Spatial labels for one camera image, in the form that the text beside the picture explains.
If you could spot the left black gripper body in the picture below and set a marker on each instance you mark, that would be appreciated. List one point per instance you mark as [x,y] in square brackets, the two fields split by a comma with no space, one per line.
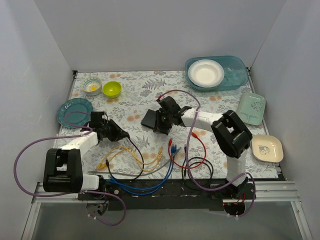
[113,130]

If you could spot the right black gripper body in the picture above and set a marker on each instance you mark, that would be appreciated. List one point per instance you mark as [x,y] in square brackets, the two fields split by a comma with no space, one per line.
[158,122]

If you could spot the black network switch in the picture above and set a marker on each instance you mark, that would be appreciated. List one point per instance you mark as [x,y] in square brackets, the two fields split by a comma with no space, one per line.
[149,120]

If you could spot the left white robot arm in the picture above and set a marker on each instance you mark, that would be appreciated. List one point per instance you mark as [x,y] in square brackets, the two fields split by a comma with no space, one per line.
[63,171]

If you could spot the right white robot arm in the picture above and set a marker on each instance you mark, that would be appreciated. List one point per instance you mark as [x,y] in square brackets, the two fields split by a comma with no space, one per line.
[231,134]

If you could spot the teal round plate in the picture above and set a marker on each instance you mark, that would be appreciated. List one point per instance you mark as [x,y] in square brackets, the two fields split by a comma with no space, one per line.
[74,112]

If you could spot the lime green bowl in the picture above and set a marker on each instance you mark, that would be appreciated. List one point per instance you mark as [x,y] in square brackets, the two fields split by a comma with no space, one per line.
[112,89]

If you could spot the patterned small bowl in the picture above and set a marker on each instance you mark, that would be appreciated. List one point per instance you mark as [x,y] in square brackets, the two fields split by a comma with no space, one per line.
[92,85]

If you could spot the mint green square plate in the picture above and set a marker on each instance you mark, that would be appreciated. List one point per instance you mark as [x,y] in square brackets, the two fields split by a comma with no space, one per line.
[251,108]

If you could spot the teal plastic tub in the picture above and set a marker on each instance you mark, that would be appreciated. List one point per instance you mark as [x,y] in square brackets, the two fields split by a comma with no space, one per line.
[236,74]

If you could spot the cream square dish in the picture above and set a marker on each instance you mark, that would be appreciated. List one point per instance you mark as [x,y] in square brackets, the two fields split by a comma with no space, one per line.
[267,148]

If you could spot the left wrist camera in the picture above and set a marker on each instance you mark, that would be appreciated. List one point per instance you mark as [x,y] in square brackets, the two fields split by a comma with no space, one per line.
[97,119]

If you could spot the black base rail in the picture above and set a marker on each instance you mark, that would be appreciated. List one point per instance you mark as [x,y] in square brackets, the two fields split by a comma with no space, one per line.
[153,194]

